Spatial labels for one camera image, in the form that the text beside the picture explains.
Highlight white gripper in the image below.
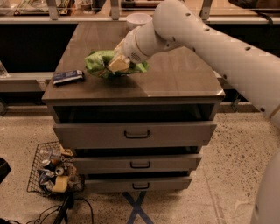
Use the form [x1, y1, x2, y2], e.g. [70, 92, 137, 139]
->
[107, 22, 179, 72]

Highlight green rice chip bag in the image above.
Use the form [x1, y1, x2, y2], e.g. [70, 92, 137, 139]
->
[84, 50, 149, 79]

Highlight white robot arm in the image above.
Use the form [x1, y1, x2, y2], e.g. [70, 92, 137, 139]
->
[108, 0, 280, 127]

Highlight blue rxbar blueberry bar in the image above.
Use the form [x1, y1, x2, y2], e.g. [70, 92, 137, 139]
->
[53, 70, 84, 85]

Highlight white bowl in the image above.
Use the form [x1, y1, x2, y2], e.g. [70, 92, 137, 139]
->
[126, 13, 152, 30]

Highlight grey drawer cabinet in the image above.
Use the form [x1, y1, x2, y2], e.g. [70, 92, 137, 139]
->
[41, 20, 227, 194]

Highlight top grey drawer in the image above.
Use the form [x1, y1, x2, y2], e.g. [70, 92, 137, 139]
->
[53, 121, 217, 149]

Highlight grey drawer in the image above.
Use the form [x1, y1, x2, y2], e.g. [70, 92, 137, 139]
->
[85, 176, 192, 193]
[53, 121, 217, 149]
[73, 154, 202, 174]

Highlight middle grey drawer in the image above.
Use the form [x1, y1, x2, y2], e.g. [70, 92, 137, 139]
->
[73, 154, 202, 174]

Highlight clear plastic bottle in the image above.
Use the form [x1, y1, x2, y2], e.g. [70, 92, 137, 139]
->
[39, 148, 61, 158]

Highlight bottom grey drawer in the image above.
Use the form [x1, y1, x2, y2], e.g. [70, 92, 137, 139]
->
[85, 176, 192, 193]

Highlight yellow sponge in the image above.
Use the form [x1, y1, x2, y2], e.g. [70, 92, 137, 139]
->
[52, 176, 68, 193]

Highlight black wire basket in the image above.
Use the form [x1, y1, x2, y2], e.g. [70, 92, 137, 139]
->
[27, 142, 84, 195]

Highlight black cable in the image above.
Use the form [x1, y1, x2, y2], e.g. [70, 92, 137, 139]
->
[25, 198, 95, 224]

